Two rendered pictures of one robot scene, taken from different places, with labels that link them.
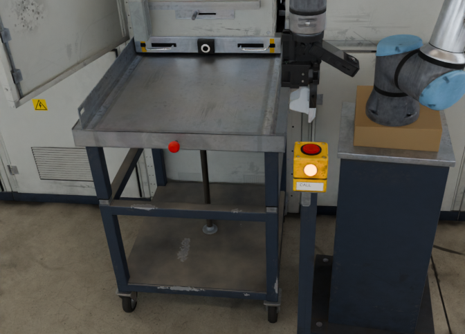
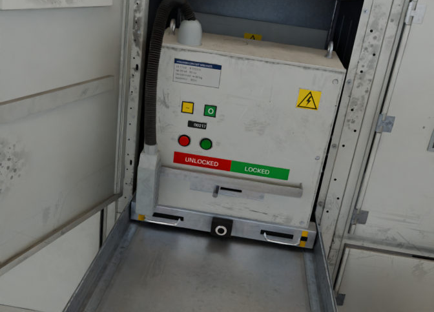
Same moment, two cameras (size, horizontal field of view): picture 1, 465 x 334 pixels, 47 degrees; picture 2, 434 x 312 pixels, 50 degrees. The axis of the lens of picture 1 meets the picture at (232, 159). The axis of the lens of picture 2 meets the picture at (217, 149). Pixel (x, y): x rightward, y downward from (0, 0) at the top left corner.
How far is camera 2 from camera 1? 0.75 m
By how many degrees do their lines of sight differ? 13
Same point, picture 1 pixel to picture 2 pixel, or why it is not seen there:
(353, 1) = (403, 199)
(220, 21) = (245, 201)
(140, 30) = (146, 201)
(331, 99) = (354, 301)
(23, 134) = not seen: outside the picture
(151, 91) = (152, 295)
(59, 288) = not seen: outside the picture
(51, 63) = (18, 234)
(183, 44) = (192, 219)
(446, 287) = not seen: outside the picture
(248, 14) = (282, 199)
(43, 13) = (21, 170)
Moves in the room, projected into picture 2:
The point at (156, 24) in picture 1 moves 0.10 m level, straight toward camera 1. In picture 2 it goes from (163, 191) to (166, 208)
